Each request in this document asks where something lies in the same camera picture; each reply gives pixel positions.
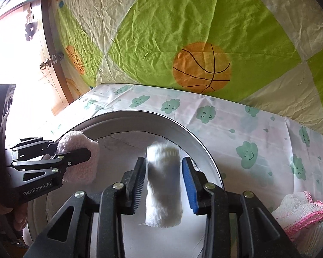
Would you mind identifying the basketball printed green sheet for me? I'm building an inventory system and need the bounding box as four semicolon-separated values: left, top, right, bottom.
44;0;323;138

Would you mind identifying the round metal tin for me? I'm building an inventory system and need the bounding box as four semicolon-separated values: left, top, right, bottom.
27;110;224;258

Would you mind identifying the white towel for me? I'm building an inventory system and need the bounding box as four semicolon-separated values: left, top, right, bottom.
145;139;184;228

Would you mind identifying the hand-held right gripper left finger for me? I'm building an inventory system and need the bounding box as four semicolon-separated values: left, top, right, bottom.
23;156;147;258

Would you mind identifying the metal door knob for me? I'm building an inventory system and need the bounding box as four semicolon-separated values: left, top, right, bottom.
40;52;64;71

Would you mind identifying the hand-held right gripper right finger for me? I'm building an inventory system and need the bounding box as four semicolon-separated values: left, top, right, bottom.
181;156;302;258

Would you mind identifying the person's left hand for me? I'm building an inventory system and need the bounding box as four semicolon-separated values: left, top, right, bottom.
0;201;28;246

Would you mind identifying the purple hanging ornament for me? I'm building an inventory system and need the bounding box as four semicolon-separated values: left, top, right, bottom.
24;21;39;41

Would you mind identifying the brown wooden cabinet door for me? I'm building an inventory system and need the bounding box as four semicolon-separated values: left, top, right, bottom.
0;0;72;116

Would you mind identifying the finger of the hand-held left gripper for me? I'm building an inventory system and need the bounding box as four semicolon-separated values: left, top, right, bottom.
6;148;92;184
11;137;60;160

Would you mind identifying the white cloth with pink trim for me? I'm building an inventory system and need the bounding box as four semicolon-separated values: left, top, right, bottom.
270;191;323;242

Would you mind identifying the pink fluffy cloth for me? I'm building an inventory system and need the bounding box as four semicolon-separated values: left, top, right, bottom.
56;131;101;185

